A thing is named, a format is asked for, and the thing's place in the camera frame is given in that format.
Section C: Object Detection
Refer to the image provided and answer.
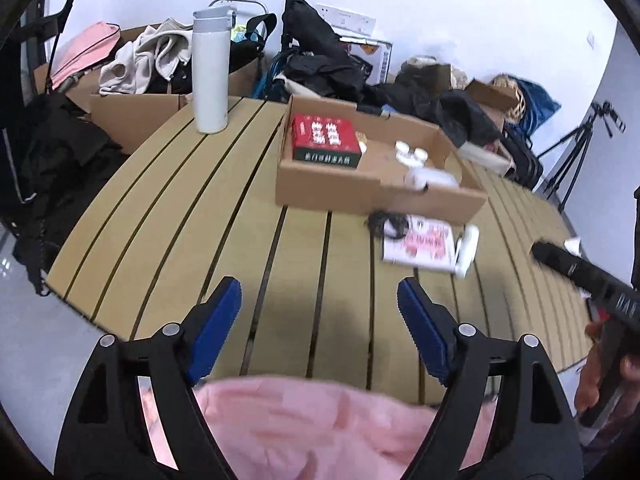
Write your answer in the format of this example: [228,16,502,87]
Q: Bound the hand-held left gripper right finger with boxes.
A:
[397,277,586,480]

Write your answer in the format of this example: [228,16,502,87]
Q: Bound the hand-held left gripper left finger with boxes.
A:
[54,276,243,480]

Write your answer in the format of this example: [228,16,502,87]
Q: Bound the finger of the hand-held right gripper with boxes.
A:
[531,241,598,293]

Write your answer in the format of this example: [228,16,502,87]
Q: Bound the pink wet wipes pack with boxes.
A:
[382,215,457,272]

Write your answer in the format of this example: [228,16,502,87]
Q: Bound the white spray bottle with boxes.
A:
[452,225,481,280]

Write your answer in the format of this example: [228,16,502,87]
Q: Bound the shallow cardboard tray box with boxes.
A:
[275,94,488,224]

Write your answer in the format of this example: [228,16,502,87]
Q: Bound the red printed box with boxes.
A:
[291,114,363,169]

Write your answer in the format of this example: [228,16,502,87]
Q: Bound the person's right hand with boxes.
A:
[574,317,640,418]

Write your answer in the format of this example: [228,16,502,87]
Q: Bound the black tripod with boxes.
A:
[537,114,602,214]

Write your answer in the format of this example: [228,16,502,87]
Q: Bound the black backpack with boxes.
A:
[500,122,545,191]

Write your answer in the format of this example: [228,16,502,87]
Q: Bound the pink puffer jacket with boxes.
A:
[139,376,501,480]

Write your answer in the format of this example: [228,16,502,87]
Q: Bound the beige tote cloth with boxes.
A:
[457,142,511,176]

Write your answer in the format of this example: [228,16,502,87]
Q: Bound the blue bag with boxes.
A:
[515,77,562,134]

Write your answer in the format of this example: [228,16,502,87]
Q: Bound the woven basket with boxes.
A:
[492,74,529,119]

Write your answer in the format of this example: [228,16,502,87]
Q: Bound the open cardboard box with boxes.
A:
[464,79,521,134]

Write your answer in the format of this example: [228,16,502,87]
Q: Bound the black jacket pile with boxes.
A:
[372,66,504,149]

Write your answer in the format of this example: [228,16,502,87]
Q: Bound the black clothes pile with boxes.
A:
[0,92,127,297]

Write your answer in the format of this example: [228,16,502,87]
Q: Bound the large cardboard box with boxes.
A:
[32,22,267,157]

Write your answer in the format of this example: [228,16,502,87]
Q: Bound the white thermos bottle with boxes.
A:
[192,6,236,135]

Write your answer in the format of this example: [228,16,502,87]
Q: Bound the printed appliance box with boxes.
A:
[345,37,394,86]

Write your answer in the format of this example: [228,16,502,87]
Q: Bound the beige clothes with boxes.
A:
[98,17,195,97]

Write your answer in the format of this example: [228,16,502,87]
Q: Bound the pink backpack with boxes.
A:
[49,21,122,93]

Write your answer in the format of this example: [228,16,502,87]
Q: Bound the black cable coil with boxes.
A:
[368,210,409,240]

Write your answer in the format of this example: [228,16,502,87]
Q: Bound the black strap bag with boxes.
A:
[230,12,278,62]

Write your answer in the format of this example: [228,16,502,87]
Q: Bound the white wall outlet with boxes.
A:
[319,4,377,36]

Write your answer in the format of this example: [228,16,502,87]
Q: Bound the white metal frame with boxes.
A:
[208,0,269,29]

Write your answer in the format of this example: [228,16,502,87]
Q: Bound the black trolley handle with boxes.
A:
[282,0,301,57]

